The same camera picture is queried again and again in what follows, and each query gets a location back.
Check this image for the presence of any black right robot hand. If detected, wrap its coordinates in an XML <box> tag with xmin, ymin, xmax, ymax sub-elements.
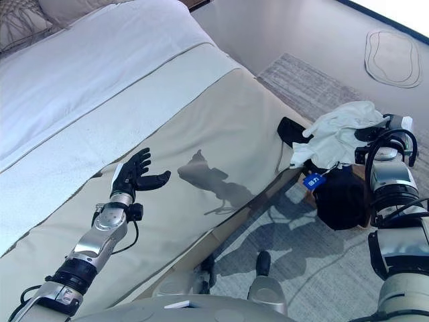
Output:
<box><xmin>354</xmin><ymin>114</ymin><xmax>414</xmax><ymax>142</ymax></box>

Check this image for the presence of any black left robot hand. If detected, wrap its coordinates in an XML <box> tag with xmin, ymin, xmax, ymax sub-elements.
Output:
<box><xmin>109</xmin><ymin>147</ymin><xmax>172</xmax><ymax>199</ymax></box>

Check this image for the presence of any white t-shirt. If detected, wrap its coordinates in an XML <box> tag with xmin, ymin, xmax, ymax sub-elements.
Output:
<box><xmin>290</xmin><ymin>100</ymin><xmax>385</xmax><ymax>170</ymax></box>

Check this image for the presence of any dark long-sleeve jacket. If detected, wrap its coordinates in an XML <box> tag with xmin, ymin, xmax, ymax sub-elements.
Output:
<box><xmin>277</xmin><ymin>116</ymin><xmax>369</xmax><ymax>232</ymax></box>

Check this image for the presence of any blue hang tag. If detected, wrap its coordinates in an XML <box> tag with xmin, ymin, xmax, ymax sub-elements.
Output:
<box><xmin>303</xmin><ymin>172</ymin><xmax>327</xmax><ymax>191</ymax></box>

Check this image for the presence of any brown wicker basket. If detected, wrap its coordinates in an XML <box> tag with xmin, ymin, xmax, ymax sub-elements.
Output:
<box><xmin>294</xmin><ymin>164</ymin><xmax>373</xmax><ymax>233</ymax></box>

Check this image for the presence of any beige bed runner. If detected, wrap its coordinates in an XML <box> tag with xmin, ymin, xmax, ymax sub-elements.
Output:
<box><xmin>0</xmin><ymin>66</ymin><xmax>314</xmax><ymax>311</ymax></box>

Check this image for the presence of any round rug black outline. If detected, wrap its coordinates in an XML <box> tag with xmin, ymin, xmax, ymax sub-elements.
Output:
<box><xmin>363</xmin><ymin>29</ymin><xmax>422</xmax><ymax>89</ymax></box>

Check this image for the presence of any grey striped rug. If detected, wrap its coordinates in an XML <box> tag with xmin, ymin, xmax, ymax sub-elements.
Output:
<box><xmin>214</xmin><ymin>52</ymin><xmax>429</xmax><ymax>322</ymax></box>

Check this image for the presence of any white duvet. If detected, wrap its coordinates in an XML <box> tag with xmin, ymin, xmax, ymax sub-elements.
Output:
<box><xmin>0</xmin><ymin>0</ymin><xmax>259</xmax><ymax>259</ymax></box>

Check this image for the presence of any robot left leg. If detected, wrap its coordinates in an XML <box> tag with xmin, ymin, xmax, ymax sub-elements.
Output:
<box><xmin>156</xmin><ymin>254</ymin><xmax>219</xmax><ymax>298</ymax></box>

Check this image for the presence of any robot leg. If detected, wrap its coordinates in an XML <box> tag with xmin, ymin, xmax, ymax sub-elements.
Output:
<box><xmin>156</xmin><ymin>254</ymin><xmax>219</xmax><ymax>298</ymax></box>
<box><xmin>247</xmin><ymin>250</ymin><xmax>289</xmax><ymax>316</ymax></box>

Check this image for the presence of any grey robot torso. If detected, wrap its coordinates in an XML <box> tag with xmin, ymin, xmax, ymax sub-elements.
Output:
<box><xmin>72</xmin><ymin>294</ymin><xmax>289</xmax><ymax>322</ymax></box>

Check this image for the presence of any plain beige pillow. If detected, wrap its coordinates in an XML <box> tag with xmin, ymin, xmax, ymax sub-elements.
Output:
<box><xmin>38</xmin><ymin>0</ymin><xmax>135</xmax><ymax>30</ymax></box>

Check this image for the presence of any robot right leg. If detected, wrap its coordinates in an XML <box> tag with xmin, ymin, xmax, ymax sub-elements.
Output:
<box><xmin>247</xmin><ymin>250</ymin><xmax>289</xmax><ymax>316</ymax></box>

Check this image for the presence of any line-patterned pillow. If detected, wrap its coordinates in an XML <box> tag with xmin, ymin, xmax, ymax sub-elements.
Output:
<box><xmin>0</xmin><ymin>0</ymin><xmax>68</xmax><ymax>60</ymax></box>

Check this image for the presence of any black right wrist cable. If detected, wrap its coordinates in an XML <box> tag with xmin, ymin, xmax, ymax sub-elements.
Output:
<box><xmin>364</xmin><ymin>129</ymin><xmax>420</xmax><ymax>192</ymax></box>

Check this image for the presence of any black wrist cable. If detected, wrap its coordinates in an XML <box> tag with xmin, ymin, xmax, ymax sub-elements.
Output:
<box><xmin>364</xmin><ymin>129</ymin><xmax>420</xmax><ymax>192</ymax></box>
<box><xmin>113</xmin><ymin>219</ymin><xmax>139</xmax><ymax>255</ymax></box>

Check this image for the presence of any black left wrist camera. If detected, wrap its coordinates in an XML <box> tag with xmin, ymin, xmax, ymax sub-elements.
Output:
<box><xmin>127</xmin><ymin>203</ymin><xmax>144</xmax><ymax>221</ymax></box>

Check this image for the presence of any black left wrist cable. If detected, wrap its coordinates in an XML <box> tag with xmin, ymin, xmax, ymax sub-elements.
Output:
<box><xmin>113</xmin><ymin>219</ymin><xmax>139</xmax><ymax>255</ymax></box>

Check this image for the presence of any beige upholstered bed frame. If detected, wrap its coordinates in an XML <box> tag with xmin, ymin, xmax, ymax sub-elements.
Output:
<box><xmin>143</xmin><ymin>164</ymin><xmax>304</xmax><ymax>298</ymax></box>

